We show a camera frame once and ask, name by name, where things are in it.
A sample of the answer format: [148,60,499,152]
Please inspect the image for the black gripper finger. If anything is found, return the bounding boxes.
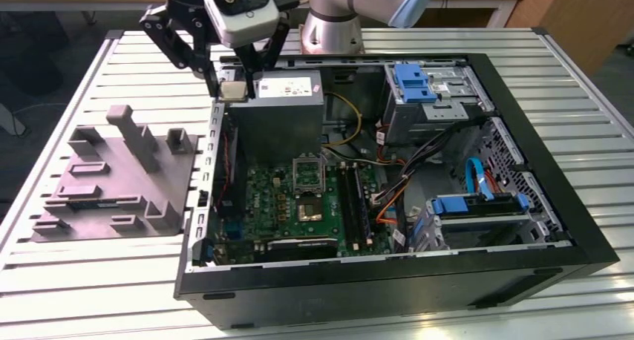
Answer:
[138,4,222,98]
[235,16,293,99]

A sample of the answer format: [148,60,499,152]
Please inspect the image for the silver CPU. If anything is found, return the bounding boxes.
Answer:
[221,81,250,102]

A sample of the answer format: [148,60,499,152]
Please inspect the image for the CPU socket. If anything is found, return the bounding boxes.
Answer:
[294,194,329,224]

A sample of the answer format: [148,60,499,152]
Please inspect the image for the grey power supply unit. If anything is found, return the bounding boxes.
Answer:
[225,71,326,170]

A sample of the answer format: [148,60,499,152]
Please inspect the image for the metal socket cover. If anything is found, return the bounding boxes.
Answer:
[291,152,329,196]

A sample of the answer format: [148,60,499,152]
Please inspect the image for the green motherboard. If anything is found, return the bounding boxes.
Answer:
[213,157,398,267]

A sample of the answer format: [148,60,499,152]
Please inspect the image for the metal drive cage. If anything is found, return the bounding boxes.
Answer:
[383,63,497,144]

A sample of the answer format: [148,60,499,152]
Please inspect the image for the grey parts rack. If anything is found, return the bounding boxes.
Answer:
[30,104,202,243]

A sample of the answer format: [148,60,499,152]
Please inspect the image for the dark RAM stick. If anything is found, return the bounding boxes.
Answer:
[67,198,126,212]

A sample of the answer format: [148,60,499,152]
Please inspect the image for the black graphics card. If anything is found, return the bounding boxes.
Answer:
[265,237,341,261]

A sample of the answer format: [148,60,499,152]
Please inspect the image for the hard disk in blue carrier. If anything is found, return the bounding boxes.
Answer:
[430,193,532,218]

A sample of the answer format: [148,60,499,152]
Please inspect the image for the black PC case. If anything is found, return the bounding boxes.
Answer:
[172,52,621,332]

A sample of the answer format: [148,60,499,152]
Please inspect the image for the wooden cabinet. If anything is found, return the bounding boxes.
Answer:
[507,0,634,77]

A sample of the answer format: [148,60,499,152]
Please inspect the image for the metal disk bay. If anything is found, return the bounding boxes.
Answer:
[410,206,572,252]

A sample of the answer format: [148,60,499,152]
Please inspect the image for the yellow wire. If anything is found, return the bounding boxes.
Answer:
[321,91,363,147]

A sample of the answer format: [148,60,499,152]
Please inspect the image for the blue plastic drive bracket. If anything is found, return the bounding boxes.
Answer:
[394,63,433,104]

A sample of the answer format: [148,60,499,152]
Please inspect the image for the black cable bundle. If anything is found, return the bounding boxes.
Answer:
[371,115,490,207]

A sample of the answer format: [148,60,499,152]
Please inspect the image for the orange wires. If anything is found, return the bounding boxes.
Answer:
[374,202,398,228]

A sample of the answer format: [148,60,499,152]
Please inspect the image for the light blue wire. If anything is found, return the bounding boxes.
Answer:
[465,156,497,203]

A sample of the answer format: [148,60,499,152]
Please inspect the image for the red wire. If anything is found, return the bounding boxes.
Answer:
[482,167,511,196]

